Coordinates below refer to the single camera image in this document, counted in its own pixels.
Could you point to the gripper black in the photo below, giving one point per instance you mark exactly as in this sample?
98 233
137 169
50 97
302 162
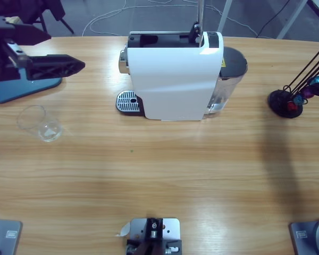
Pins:
2 58

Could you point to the clear drinking glass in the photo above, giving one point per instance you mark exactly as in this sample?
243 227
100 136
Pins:
42 125

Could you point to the silver coffee machine lever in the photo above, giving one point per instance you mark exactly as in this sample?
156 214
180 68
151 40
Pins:
200 16

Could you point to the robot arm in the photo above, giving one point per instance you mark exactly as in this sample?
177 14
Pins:
2 236
313 236

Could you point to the purple coffee capsule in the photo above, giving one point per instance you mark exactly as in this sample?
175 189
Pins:
307 92

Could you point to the small teal coffee capsule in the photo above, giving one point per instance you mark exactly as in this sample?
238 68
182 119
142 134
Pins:
298 100

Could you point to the red coffee capsule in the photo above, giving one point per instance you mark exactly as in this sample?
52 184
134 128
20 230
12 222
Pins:
292 107

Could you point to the white capsule coffee machine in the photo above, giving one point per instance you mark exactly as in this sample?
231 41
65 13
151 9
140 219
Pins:
172 79

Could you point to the black capsule holder with rods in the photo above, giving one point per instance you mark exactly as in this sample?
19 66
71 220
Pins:
284 103

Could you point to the pale wooden crate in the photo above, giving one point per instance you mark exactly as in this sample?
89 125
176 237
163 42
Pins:
14 20

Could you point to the black chair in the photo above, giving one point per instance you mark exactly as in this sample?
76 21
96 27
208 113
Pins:
53 8

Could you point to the dark blue plastic tray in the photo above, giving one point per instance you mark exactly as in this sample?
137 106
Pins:
10 90

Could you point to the clear water tank black lid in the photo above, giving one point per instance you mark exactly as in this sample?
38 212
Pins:
230 79

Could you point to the silver drip tray grille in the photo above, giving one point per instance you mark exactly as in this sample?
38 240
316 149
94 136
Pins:
127 101

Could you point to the white paper tag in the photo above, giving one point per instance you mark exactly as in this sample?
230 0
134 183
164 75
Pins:
125 230

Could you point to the white metal frame leg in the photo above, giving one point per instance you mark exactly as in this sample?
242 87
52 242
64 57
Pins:
292 18
226 13

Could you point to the centre grey mount plate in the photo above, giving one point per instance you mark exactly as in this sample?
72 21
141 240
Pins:
154 233

